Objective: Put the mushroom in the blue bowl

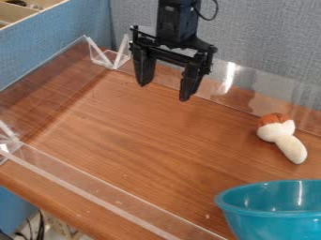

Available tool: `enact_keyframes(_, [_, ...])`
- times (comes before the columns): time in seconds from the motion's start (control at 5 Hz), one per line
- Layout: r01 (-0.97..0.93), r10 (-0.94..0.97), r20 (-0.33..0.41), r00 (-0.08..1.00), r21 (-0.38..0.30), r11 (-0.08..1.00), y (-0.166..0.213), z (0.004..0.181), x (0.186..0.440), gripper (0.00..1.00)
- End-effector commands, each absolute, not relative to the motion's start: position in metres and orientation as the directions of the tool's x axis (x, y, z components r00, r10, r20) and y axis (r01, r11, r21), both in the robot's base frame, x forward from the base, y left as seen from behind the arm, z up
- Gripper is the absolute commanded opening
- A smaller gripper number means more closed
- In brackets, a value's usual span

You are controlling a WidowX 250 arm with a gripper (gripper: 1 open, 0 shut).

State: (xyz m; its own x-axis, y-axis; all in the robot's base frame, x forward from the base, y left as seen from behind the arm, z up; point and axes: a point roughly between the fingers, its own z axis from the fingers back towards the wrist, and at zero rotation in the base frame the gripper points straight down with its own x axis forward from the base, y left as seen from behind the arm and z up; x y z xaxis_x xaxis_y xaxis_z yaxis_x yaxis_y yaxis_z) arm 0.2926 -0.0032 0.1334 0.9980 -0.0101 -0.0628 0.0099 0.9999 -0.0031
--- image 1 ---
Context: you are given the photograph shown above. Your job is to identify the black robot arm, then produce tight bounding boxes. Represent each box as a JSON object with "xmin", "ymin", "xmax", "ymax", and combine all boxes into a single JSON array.
[{"xmin": 129, "ymin": 0, "xmax": 217, "ymax": 101}]

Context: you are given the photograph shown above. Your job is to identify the blue plastic bowl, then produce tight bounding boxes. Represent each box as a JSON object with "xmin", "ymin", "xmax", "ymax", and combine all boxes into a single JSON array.
[{"xmin": 213, "ymin": 179, "xmax": 321, "ymax": 240}]

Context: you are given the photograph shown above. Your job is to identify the clear acrylic corner bracket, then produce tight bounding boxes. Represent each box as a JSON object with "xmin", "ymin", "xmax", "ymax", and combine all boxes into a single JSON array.
[{"xmin": 86, "ymin": 35, "xmax": 131, "ymax": 69}]

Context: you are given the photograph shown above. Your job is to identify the plush mushroom toy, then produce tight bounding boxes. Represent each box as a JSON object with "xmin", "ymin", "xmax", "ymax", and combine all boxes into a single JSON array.
[{"xmin": 256, "ymin": 112, "xmax": 307, "ymax": 164}]

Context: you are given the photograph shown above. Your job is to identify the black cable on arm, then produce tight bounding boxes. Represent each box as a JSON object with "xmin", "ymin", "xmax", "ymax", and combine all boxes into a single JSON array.
[{"xmin": 191, "ymin": 0, "xmax": 219, "ymax": 22}]

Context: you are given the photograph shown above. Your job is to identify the clear acrylic barrier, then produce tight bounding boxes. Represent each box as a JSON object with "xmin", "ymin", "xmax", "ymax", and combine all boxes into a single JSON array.
[
  {"xmin": 120, "ymin": 33, "xmax": 321, "ymax": 137},
  {"xmin": 0, "ymin": 36, "xmax": 108, "ymax": 142},
  {"xmin": 0, "ymin": 141, "xmax": 227, "ymax": 240}
]

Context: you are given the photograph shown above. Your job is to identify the clear acrylic back barrier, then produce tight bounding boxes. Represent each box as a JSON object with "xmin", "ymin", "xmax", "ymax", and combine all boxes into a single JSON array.
[{"xmin": 120, "ymin": 33, "xmax": 321, "ymax": 137}]

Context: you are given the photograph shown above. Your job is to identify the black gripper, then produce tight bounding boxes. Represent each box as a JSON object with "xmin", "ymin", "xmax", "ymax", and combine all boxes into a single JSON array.
[{"xmin": 129, "ymin": 25, "xmax": 217, "ymax": 101}]

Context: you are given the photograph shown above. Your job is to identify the black floor cables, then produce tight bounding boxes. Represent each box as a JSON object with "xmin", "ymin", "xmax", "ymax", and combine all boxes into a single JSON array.
[{"xmin": 0, "ymin": 209, "xmax": 48, "ymax": 240}]

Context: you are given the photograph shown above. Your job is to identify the wooden shelf unit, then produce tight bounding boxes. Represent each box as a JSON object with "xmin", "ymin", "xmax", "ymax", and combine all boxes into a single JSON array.
[{"xmin": 0, "ymin": 0, "xmax": 69, "ymax": 31}]

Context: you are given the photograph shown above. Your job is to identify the clear acrylic front barrier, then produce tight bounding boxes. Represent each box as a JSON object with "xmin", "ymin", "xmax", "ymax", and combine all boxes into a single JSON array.
[{"xmin": 0, "ymin": 141, "xmax": 227, "ymax": 240}]

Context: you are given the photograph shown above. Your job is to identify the clear acrylic left barrier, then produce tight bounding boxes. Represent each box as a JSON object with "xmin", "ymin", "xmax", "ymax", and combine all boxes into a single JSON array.
[{"xmin": 0, "ymin": 36, "xmax": 108, "ymax": 142}]

